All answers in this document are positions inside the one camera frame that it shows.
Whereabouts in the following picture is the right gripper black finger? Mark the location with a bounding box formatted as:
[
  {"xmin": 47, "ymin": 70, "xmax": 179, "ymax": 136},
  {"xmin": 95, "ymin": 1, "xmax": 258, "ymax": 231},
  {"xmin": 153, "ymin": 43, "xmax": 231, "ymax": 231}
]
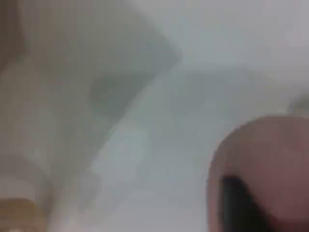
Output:
[{"xmin": 218, "ymin": 175, "xmax": 278, "ymax": 232}]

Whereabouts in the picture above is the pink peach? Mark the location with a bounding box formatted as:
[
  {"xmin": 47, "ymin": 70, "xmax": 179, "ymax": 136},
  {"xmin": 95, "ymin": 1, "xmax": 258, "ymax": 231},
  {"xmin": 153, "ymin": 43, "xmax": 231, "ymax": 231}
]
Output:
[{"xmin": 206, "ymin": 116, "xmax": 309, "ymax": 232}]

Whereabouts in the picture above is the orange fruit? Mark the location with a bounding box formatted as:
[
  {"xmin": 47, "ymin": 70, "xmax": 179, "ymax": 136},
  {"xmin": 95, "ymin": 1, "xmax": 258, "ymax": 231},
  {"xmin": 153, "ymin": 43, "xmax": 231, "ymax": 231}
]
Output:
[{"xmin": 0, "ymin": 197, "xmax": 41, "ymax": 232}]

